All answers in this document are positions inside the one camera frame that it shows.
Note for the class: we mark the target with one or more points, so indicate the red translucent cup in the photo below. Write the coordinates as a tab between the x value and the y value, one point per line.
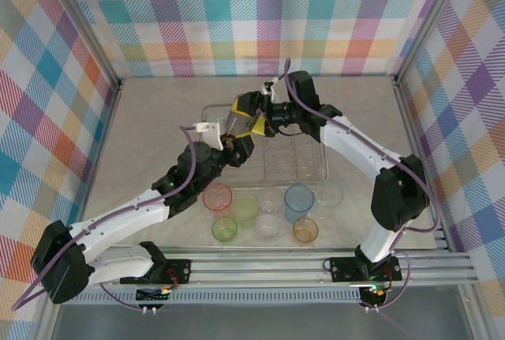
218	198

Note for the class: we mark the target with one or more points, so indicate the frosted white cup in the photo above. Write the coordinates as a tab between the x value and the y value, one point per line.
267	226

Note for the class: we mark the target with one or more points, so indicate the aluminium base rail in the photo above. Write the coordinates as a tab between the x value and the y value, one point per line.
256	271

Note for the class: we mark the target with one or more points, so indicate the wide clear cup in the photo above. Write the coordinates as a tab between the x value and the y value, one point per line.
331	195

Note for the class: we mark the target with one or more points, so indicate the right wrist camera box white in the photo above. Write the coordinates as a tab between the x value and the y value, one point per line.
269	88

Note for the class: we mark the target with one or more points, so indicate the aluminium side rail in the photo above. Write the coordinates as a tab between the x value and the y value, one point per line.
410	127
106	127

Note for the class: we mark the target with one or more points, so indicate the tall blue translucent cup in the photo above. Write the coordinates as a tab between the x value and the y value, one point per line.
298	202

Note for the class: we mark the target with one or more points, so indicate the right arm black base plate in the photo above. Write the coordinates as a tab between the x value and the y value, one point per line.
343	267

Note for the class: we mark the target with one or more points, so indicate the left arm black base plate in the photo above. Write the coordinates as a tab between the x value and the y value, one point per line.
181	269

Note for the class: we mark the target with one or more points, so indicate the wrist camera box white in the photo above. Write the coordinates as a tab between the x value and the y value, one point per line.
211	131
269	88

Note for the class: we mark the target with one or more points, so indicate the clear plastic dish rack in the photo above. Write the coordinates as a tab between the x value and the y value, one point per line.
300	158

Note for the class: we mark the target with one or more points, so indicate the aluminium frame post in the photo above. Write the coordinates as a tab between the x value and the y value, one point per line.
84	28
430	20

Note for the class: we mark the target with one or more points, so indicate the bright green translucent cup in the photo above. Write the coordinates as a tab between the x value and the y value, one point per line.
225	229

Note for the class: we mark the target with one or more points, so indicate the small circuit board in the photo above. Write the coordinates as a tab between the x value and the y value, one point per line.
375	294
152	296

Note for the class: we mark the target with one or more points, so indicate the orange translucent cup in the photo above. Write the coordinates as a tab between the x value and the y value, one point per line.
305	229

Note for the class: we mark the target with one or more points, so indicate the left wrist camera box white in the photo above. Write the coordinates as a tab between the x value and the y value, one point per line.
211	131

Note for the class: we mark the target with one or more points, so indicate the pale green frosted cup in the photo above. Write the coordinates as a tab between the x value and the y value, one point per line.
245	208

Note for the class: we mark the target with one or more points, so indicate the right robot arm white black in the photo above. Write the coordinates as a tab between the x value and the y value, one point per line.
355	139

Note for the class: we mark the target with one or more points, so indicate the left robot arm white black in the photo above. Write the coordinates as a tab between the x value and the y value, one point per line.
118	217

